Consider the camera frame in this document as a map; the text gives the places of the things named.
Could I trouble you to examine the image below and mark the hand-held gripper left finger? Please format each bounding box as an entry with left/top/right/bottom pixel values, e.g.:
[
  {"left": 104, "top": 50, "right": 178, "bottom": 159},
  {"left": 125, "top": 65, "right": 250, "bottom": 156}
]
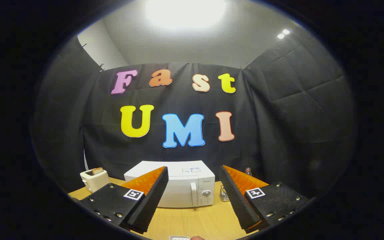
[{"left": 79, "top": 166, "right": 169, "bottom": 234}]

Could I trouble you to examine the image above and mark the white toaster oven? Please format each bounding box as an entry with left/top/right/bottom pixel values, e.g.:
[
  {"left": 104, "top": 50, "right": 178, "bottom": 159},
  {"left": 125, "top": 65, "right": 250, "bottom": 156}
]
[{"left": 124, "top": 161, "right": 216, "bottom": 208}]

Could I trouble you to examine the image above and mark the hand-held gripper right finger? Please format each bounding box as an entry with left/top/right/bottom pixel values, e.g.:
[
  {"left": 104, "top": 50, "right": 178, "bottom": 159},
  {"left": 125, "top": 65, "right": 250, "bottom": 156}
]
[{"left": 219, "top": 165, "right": 311, "bottom": 234}]

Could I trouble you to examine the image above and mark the metal wire basket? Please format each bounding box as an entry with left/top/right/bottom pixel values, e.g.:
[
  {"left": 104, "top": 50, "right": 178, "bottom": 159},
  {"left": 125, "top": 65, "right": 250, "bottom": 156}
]
[{"left": 219, "top": 185, "right": 230, "bottom": 202}]

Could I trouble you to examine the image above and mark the cream toaster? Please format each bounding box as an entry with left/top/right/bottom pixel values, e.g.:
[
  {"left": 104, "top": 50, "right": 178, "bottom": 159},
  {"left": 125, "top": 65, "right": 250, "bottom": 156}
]
[{"left": 80, "top": 168, "right": 110, "bottom": 193}]

